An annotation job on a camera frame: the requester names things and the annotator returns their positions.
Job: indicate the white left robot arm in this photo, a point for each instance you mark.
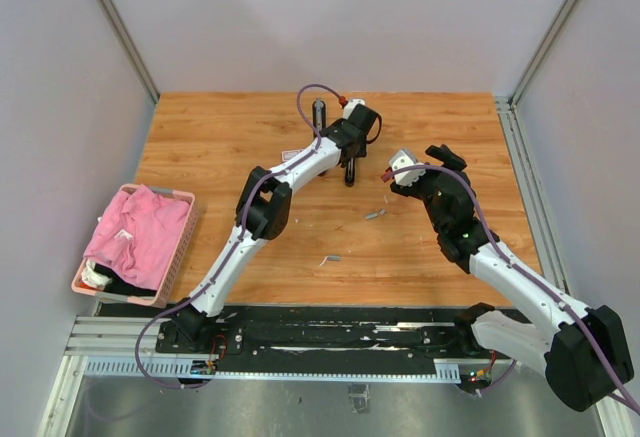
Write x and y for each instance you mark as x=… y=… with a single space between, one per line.
x=262 y=214

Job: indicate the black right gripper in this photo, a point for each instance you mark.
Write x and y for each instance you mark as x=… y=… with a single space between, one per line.
x=445 y=155

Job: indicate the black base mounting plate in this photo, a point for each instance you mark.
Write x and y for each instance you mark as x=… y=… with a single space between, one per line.
x=321 y=341

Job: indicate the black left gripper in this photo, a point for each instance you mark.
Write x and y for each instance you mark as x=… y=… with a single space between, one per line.
x=363 y=152

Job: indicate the pink plastic basket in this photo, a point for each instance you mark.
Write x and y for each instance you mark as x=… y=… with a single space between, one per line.
x=98 y=281

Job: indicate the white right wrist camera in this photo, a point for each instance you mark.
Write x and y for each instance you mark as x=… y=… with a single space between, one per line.
x=406 y=168

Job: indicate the red white staple box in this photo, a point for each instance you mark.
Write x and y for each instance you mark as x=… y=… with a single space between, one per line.
x=288 y=155

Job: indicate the black stapler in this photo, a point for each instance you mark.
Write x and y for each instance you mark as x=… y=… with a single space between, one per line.
x=350 y=172
x=319 y=114

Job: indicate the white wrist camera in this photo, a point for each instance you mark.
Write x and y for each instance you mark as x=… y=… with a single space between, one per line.
x=406 y=168
x=350 y=106

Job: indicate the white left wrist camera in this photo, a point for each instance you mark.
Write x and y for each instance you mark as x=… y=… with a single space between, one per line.
x=350 y=106

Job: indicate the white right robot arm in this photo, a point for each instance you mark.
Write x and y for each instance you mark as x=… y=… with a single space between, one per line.
x=581 y=351

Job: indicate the pink cloth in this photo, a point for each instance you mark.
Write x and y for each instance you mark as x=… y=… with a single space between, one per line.
x=137 y=235

